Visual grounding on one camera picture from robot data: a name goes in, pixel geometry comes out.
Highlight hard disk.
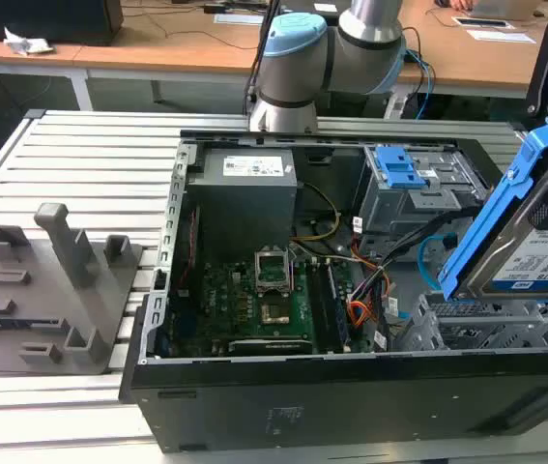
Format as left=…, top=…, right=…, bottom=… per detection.
left=437, top=115, right=548, bottom=304

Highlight blue disk wire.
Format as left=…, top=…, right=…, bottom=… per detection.
left=417, top=233, right=458, bottom=294

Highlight grey metal disk bay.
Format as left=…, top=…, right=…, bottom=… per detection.
left=396, top=289, right=548, bottom=352

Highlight black RAM slot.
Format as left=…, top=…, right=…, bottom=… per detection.
left=320, top=260, right=343, bottom=352
left=313, top=260, right=335, bottom=353
left=326, top=263, right=351, bottom=350
left=307, top=260, right=329, bottom=353

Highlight grey metal drive cage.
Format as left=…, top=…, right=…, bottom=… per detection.
left=356, top=143, right=491, bottom=262

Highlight blue cage latch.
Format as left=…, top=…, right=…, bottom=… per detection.
left=372, top=144, right=442, bottom=190

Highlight black PC case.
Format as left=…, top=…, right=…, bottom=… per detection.
left=118, top=128, right=548, bottom=453

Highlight metal socket cover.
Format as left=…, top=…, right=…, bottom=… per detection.
left=252, top=247, right=293, bottom=294

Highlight CPU socket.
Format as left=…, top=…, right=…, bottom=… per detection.
left=259, top=300, right=295, bottom=328

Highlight grey power supply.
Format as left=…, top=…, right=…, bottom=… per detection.
left=186, top=147, right=299, bottom=252

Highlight black graphics card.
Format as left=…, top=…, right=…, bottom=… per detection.
left=227, top=336, right=314, bottom=355

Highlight green motherboard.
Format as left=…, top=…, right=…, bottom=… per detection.
left=190, top=241, right=366, bottom=357

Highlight wooden desk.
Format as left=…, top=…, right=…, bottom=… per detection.
left=0, top=0, right=548, bottom=115

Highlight grey parts rack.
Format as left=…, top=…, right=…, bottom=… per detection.
left=0, top=201, right=145, bottom=377

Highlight black box on desk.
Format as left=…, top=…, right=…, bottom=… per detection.
left=0, top=0, right=125, bottom=48

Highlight crumpled white paper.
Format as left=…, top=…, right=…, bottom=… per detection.
left=3, top=26, right=56, bottom=57

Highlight black flat wire bundle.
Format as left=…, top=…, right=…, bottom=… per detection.
left=369, top=205, right=485, bottom=276

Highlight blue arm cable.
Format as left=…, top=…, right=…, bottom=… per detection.
left=406, top=47, right=437, bottom=120

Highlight red orange wires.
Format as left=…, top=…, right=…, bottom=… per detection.
left=347, top=298, right=382, bottom=334

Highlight yellow wires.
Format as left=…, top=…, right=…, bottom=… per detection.
left=292, top=181, right=342, bottom=243

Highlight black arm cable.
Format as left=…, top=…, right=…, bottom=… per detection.
left=243, top=0, right=282, bottom=117

